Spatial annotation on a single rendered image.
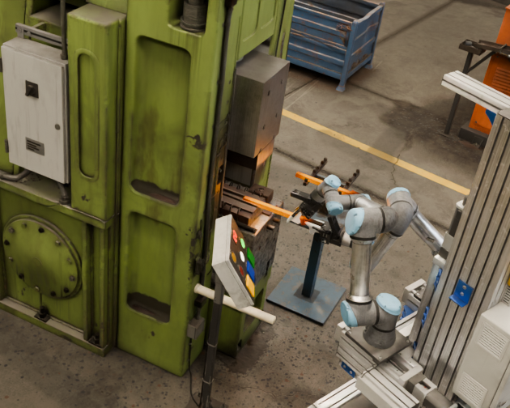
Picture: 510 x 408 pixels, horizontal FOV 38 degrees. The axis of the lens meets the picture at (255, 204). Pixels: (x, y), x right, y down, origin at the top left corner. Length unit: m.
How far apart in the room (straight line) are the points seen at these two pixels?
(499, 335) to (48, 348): 2.50
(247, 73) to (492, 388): 1.74
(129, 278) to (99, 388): 0.63
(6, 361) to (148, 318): 0.84
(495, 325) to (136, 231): 1.82
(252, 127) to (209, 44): 0.54
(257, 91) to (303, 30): 4.22
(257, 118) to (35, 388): 1.90
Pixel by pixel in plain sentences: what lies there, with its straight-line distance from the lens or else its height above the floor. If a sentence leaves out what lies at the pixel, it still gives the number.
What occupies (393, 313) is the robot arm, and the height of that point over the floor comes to 1.02.
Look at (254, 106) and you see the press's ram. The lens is 3.47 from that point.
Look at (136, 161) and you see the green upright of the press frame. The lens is 3.67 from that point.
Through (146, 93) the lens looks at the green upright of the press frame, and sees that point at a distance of 3.49.
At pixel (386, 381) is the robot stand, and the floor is 0.74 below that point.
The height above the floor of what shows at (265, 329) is 0.00.
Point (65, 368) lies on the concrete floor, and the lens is 4.37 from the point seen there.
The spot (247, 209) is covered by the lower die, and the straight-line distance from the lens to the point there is 3.89.
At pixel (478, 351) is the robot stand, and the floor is 1.05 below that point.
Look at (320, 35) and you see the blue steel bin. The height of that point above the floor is 0.48.
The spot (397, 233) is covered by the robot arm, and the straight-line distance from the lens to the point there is 3.57.
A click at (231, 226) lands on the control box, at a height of 1.19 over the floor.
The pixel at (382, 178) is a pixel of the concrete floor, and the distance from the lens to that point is 6.29.
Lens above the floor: 3.23
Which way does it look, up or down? 35 degrees down
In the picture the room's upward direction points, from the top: 8 degrees clockwise
